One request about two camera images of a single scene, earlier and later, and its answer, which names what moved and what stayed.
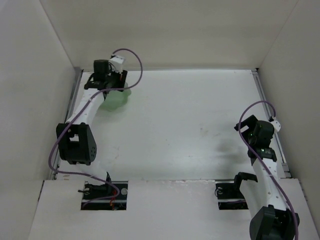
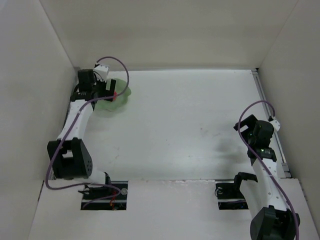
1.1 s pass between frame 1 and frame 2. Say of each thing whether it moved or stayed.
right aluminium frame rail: stayed
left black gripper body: moved
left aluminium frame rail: stayed
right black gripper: stayed
